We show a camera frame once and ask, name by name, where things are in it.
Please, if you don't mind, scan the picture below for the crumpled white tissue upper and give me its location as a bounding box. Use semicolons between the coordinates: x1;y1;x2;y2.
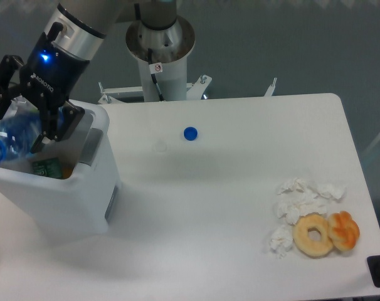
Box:
276;177;347;201

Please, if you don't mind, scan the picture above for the green carton in bin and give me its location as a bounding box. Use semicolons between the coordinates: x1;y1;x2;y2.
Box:
31;157;63;179

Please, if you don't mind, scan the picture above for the glazed twisted pastry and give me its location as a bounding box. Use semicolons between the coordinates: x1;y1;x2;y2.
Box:
327;211;360;252

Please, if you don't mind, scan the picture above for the crumpled white tissue middle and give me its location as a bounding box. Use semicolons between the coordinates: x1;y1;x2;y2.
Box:
274;195;327;225

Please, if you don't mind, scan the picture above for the orange item in bin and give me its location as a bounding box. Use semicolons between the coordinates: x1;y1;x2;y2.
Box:
61;166;73;179

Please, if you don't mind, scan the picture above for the ring donut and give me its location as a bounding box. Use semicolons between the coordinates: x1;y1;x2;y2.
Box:
292;214;334;258

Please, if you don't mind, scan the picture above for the blue bottle cap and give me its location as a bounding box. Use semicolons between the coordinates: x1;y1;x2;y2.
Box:
183;127;198;141

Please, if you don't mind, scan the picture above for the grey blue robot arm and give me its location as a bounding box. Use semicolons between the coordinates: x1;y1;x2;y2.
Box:
0;1;194;153

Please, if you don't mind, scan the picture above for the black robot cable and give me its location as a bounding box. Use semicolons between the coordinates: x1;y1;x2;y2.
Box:
133;0;166;102

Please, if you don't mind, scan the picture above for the crumpled white tissue lower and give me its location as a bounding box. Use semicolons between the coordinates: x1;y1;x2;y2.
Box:
268;224;293;258

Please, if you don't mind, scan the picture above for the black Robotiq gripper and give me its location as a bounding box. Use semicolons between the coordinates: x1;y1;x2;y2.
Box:
0;21;90;153

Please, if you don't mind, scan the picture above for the clear blue plastic bottle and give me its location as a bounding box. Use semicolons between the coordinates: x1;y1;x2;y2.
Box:
0;108;65;164

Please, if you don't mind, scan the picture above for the crumpled white tissue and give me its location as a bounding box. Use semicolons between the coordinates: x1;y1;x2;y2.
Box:
274;195;327;225
276;177;347;201
268;224;293;258

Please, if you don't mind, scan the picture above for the white trash can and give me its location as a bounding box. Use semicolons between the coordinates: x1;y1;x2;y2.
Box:
0;100;121;234

